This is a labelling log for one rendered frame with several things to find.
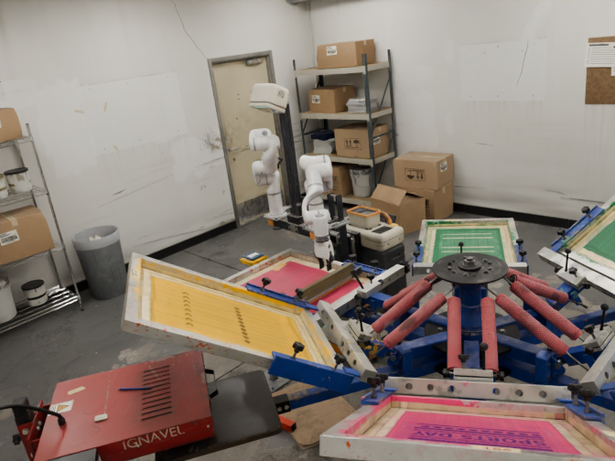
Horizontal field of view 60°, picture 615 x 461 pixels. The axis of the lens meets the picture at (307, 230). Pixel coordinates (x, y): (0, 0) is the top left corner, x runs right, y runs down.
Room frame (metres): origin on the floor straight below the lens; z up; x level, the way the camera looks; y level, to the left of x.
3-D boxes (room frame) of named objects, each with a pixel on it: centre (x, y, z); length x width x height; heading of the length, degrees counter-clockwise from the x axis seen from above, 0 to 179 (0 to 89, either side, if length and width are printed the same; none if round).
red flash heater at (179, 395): (1.67, 0.75, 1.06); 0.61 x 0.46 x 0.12; 103
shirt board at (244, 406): (1.83, 0.02, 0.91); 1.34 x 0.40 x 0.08; 103
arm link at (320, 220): (2.63, -0.08, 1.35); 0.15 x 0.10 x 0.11; 0
